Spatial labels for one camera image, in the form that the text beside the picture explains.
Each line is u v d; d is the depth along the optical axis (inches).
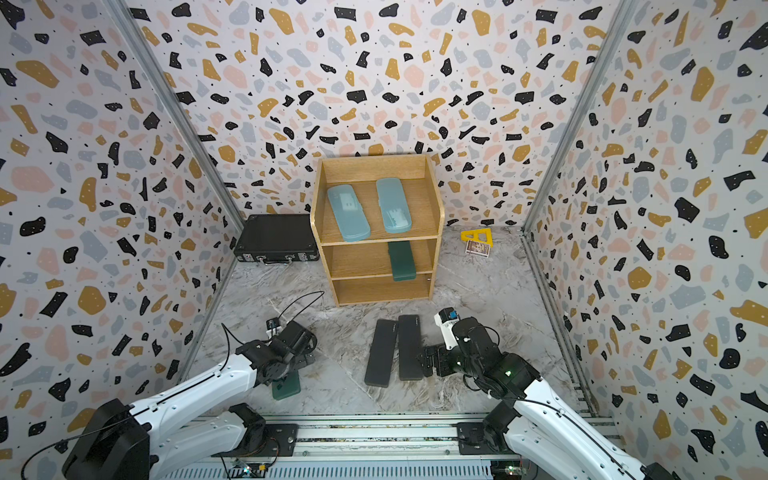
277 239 46.5
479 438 29.4
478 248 44.6
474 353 22.2
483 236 47.2
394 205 32.0
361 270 34.7
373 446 28.8
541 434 23.4
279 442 28.8
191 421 19.0
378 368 33.6
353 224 30.7
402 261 34.1
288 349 25.6
